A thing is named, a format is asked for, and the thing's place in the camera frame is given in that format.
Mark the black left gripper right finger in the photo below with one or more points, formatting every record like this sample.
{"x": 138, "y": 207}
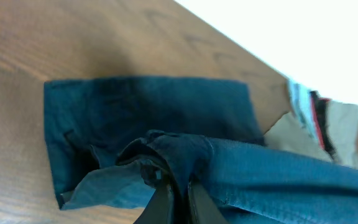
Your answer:
{"x": 202, "y": 208}

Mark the dark blue denim shorts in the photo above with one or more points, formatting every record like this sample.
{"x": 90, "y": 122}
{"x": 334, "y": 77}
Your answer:
{"x": 112, "y": 141}

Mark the khaki grey shorts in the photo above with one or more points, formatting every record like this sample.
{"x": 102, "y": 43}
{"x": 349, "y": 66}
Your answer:
{"x": 288, "y": 135}

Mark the light blue garment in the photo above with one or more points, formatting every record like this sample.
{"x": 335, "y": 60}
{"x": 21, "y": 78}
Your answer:
{"x": 303, "y": 107}

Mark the black red patterned garment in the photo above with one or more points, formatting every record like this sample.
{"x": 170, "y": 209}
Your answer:
{"x": 319, "y": 112}

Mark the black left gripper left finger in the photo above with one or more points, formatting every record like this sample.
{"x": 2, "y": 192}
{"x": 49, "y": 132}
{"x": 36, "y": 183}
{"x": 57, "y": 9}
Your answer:
{"x": 160, "y": 208}

